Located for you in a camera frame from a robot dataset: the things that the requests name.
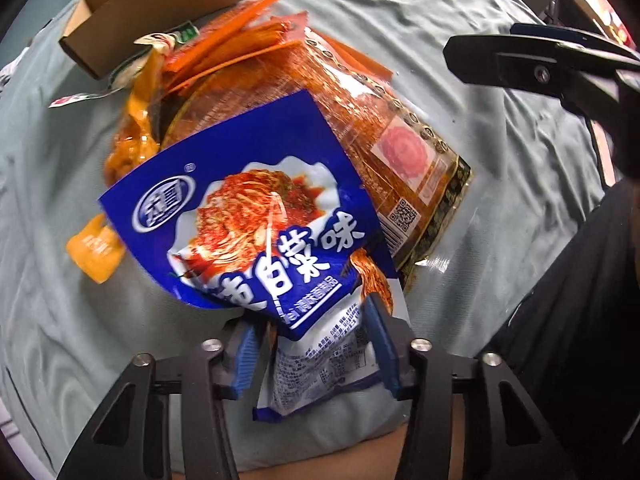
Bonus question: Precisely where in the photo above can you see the white and red snack packet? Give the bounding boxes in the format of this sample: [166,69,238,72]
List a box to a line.
[48,87,123,109]

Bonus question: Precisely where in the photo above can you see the small yellow snack packet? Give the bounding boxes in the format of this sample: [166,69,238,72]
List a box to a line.
[66,213,126,285]

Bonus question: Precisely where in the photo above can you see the person's black clothing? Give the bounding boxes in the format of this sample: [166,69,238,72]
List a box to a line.
[475,180,640,480]

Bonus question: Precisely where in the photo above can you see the white and green snack packet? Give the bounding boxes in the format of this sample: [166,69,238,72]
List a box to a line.
[112,21,198,92]

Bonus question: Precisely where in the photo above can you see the amber yellow snack packet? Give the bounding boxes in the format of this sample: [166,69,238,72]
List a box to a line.
[103,50,168,186]

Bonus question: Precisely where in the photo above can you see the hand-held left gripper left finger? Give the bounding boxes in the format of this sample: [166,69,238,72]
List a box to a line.
[57,320,271,480]

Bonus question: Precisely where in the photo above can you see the teal bed sheet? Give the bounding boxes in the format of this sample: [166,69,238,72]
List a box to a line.
[0,0,617,467]

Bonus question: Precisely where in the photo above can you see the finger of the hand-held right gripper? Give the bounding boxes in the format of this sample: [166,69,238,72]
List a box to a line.
[444,34,640,122]
[510,22,640,57]

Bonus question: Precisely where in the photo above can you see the large clear spicy strip packet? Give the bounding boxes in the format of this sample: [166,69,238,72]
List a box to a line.
[165,27,473,291]

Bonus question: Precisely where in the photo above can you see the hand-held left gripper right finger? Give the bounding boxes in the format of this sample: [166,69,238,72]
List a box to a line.
[365,294,586,480]

